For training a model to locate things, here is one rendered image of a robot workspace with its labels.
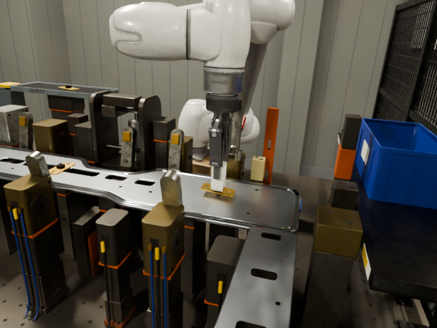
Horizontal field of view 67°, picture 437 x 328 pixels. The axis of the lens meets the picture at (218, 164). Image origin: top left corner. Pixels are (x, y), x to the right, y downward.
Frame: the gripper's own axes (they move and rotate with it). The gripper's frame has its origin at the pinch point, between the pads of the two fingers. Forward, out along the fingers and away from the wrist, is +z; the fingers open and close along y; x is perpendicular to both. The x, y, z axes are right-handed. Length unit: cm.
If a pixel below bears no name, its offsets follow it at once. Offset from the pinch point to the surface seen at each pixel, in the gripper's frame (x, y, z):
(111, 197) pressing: -24.0, 10.1, 5.4
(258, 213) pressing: 11.4, 6.3, 5.0
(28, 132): -69, -13, 0
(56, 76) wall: -245, -235, 17
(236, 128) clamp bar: 0.6, -15.0, -8.4
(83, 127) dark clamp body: -49, -16, -3
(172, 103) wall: -124, -264, 39
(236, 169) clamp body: 1.8, -13.1, 3.0
